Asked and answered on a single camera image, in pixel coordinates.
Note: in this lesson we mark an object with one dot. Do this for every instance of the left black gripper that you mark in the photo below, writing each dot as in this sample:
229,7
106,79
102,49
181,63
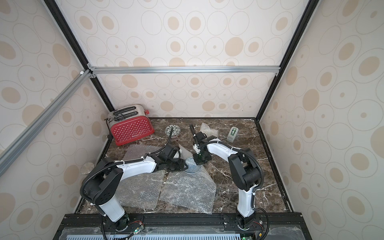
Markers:
182,166

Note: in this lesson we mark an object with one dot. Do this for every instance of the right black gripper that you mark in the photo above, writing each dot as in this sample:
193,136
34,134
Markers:
199,155

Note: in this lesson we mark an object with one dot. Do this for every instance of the blue white patterned bowl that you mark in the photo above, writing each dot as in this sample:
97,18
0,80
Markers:
192,166

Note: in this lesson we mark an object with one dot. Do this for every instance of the bubble wrap sheet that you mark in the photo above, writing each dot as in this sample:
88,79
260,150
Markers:
140,194
195,192
205,129

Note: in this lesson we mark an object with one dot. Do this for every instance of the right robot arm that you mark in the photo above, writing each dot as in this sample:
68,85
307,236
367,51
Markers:
246,172

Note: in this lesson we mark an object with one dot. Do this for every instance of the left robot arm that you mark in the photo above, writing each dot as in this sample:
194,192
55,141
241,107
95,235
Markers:
100,185

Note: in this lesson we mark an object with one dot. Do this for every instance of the black white patterned bowl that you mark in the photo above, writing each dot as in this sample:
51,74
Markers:
172,131

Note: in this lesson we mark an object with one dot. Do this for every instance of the red silver toaster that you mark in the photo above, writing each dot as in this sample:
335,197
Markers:
129,124

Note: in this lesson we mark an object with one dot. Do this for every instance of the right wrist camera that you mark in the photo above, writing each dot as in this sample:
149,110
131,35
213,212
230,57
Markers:
196,148

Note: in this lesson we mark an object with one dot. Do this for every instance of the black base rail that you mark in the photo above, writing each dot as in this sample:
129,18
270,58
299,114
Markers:
274,226

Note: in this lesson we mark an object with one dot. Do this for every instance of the horizontal aluminium rail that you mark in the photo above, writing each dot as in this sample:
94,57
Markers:
186,70

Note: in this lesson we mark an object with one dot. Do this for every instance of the left diagonal aluminium rail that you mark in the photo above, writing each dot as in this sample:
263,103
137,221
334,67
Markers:
22,141

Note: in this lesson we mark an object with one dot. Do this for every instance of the black left frame post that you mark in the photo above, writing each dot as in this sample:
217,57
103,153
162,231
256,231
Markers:
59,18

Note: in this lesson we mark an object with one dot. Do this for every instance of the black frame post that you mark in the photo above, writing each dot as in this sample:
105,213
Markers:
299,32
59,18

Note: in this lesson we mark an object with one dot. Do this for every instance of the black right frame post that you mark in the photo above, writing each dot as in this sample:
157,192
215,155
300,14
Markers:
299,32

